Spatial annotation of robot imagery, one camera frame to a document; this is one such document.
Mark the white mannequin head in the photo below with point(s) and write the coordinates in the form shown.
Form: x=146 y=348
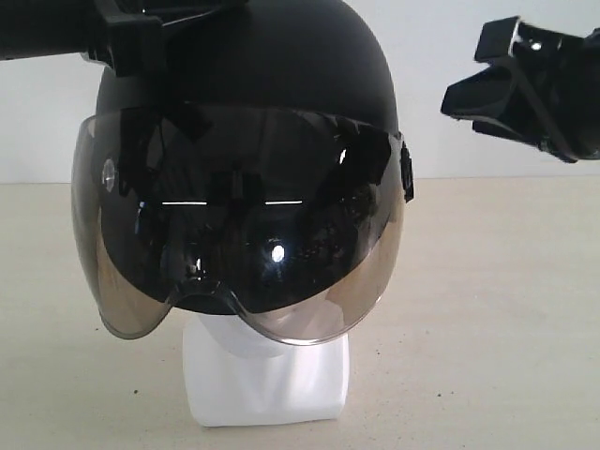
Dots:
x=235 y=377

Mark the black helmet with tinted visor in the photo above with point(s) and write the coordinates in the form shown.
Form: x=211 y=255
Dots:
x=287 y=214

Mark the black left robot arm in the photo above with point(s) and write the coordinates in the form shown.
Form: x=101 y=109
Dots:
x=31 y=29

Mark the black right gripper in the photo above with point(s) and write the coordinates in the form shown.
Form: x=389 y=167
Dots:
x=539 y=88

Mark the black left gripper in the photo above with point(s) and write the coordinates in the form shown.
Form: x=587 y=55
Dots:
x=130 y=38

